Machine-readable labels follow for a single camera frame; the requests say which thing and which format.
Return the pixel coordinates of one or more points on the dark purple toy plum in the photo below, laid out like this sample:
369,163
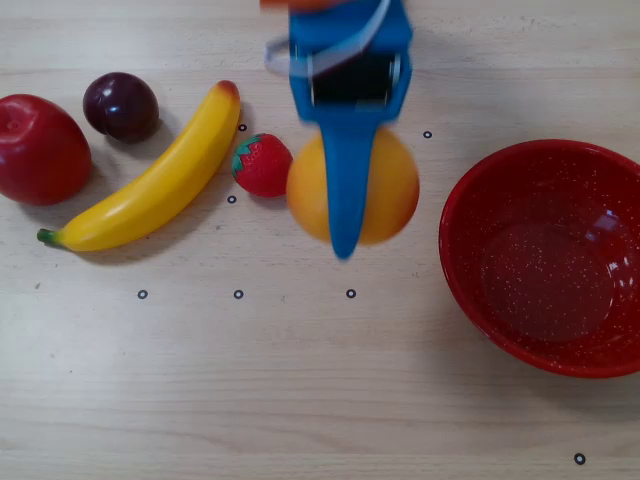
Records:
120,107

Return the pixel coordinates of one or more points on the red toy strawberry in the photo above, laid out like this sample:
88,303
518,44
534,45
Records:
265,167

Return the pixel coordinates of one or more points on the red speckled bowl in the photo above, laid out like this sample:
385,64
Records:
545,270

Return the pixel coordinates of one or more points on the orange yellow toy peach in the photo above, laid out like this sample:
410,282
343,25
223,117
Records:
392,190

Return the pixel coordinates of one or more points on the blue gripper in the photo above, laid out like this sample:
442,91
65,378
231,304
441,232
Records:
350,116

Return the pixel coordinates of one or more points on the yellow toy banana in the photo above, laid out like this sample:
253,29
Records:
165,180

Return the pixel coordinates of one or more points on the red toy apple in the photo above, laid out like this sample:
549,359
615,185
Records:
40,150

